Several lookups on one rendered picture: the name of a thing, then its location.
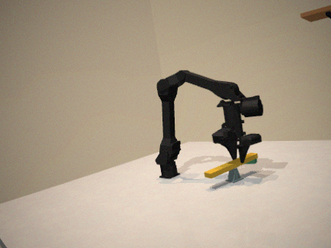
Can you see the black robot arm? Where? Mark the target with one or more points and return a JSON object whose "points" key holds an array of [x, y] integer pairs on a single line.
{"points": [[167, 90]]}

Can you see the yellow bar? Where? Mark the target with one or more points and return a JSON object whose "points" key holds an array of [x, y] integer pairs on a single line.
{"points": [[221, 169]]}

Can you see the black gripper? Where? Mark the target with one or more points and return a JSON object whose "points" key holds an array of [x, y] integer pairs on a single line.
{"points": [[245, 141]]}

